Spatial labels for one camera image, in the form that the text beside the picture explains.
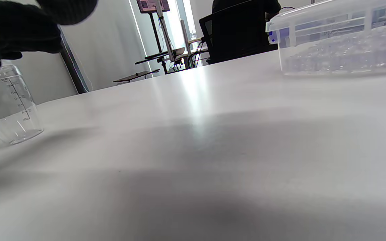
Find bundle of black cables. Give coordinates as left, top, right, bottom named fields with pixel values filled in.
left=187, top=49, right=211, bottom=69

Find pile of ice cubes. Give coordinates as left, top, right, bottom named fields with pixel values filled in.
left=288, top=25, right=386, bottom=72

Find black office chair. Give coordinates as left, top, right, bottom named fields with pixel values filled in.
left=199, top=0, right=280, bottom=65

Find tall monitor stand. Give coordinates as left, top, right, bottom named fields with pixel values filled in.
left=135, top=7, right=185, bottom=72

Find person's right hand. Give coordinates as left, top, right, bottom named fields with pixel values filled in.
left=0, top=0, right=98, bottom=79

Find monitor on tall stand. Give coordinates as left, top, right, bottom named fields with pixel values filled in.
left=136, top=0, right=171, bottom=14

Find clear plastic shaker cup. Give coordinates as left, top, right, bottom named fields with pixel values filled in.
left=0, top=65, right=45, bottom=145

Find clear container with blue latches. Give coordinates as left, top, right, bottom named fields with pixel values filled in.
left=266, top=0, right=386, bottom=77

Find dark brown board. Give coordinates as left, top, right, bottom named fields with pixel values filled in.
left=113, top=69, right=161, bottom=83

